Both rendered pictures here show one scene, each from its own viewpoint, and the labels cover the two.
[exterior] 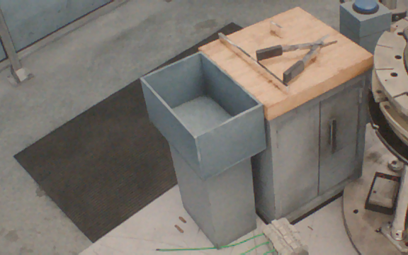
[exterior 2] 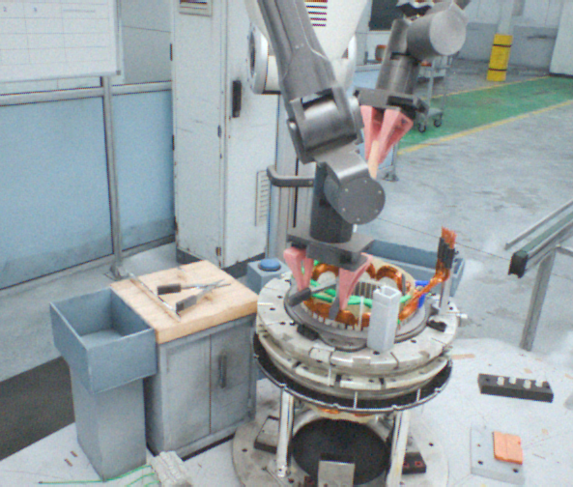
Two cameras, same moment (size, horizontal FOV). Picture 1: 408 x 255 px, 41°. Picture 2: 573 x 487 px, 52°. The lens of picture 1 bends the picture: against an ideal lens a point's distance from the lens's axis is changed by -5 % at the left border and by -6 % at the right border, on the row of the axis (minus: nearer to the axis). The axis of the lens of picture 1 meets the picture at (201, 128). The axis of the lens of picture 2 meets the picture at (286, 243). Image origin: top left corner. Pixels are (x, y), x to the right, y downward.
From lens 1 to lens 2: 0.22 m
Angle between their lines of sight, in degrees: 22
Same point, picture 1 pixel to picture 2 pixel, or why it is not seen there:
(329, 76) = (218, 311)
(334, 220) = (224, 459)
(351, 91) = (242, 329)
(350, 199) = (242, 439)
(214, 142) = (106, 358)
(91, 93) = (14, 361)
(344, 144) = (236, 382)
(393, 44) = (278, 287)
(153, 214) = (44, 448)
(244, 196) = (134, 423)
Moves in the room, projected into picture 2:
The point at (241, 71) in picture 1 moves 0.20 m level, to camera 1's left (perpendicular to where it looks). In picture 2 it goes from (142, 303) to (14, 312)
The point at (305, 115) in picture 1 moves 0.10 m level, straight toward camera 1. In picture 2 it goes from (196, 346) to (186, 383)
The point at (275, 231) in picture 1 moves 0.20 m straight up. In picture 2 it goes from (162, 462) to (158, 362)
